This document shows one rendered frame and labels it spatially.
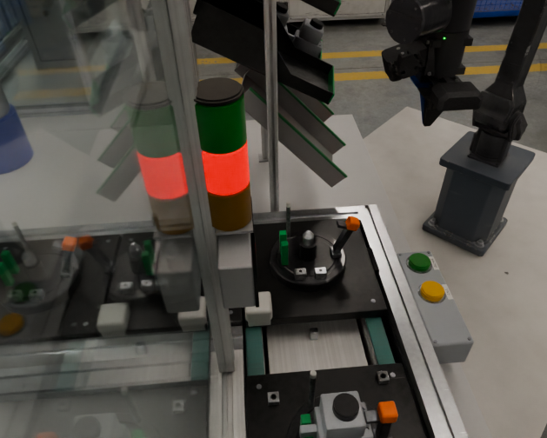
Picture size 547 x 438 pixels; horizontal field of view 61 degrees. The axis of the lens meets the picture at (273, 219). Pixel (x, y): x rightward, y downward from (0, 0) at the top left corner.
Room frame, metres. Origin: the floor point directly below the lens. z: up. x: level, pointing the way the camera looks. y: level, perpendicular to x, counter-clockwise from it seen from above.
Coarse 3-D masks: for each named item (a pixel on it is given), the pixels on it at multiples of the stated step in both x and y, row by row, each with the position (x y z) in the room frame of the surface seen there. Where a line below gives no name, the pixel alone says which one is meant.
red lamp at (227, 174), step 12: (204, 156) 0.38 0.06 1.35; (216, 156) 0.37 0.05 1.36; (228, 156) 0.37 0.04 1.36; (240, 156) 0.38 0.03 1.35; (204, 168) 0.38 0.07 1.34; (216, 168) 0.37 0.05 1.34; (228, 168) 0.37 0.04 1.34; (240, 168) 0.38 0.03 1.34; (216, 180) 0.37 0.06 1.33; (228, 180) 0.37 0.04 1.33; (240, 180) 0.38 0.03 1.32; (216, 192) 0.37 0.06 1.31; (228, 192) 0.37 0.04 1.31
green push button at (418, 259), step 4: (412, 256) 0.60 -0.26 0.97; (416, 256) 0.60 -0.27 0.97; (420, 256) 0.60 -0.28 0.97; (424, 256) 0.60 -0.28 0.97; (412, 260) 0.59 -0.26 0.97; (416, 260) 0.59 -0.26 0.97; (420, 260) 0.59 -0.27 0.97; (424, 260) 0.59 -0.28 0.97; (428, 260) 0.59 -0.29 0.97; (412, 264) 0.58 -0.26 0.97; (416, 264) 0.58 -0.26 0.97; (420, 264) 0.58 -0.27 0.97; (424, 264) 0.58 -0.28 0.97; (428, 264) 0.58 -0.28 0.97; (412, 268) 0.58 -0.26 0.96; (416, 268) 0.57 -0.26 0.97; (420, 268) 0.57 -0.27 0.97; (424, 268) 0.57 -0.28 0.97; (428, 268) 0.58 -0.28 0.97
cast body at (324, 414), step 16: (320, 400) 0.27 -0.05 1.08; (336, 400) 0.26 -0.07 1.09; (352, 400) 0.26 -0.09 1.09; (320, 416) 0.26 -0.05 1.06; (336, 416) 0.24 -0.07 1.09; (352, 416) 0.24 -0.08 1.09; (304, 432) 0.25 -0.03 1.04; (320, 432) 0.24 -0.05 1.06; (336, 432) 0.23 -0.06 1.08; (352, 432) 0.23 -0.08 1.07; (368, 432) 0.24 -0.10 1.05
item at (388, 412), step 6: (384, 402) 0.26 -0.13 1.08; (390, 402) 0.26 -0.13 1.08; (378, 408) 0.26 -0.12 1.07; (384, 408) 0.26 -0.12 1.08; (390, 408) 0.26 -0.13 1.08; (396, 408) 0.26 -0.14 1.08; (366, 414) 0.26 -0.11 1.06; (372, 414) 0.26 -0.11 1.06; (378, 414) 0.26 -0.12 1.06; (384, 414) 0.25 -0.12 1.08; (390, 414) 0.25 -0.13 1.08; (396, 414) 0.25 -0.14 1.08; (366, 420) 0.25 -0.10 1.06; (372, 420) 0.25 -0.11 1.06; (378, 420) 0.25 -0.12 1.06; (384, 420) 0.25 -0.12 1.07; (390, 420) 0.25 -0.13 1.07; (396, 420) 0.25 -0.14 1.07; (378, 426) 0.26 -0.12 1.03; (384, 426) 0.25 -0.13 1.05; (390, 426) 0.25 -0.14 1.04; (378, 432) 0.25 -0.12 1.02; (384, 432) 0.25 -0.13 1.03
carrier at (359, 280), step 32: (256, 224) 0.71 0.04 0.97; (288, 224) 0.64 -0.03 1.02; (320, 224) 0.70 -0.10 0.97; (288, 256) 0.59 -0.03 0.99; (320, 256) 0.59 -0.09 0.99; (352, 256) 0.61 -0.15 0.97; (288, 288) 0.53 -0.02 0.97; (320, 288) 0.53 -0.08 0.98; (352, 288) 0.53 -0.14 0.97; (256, 320) 0.47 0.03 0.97; (288, 320) 0.47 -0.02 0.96; (320, 320) 0.47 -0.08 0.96
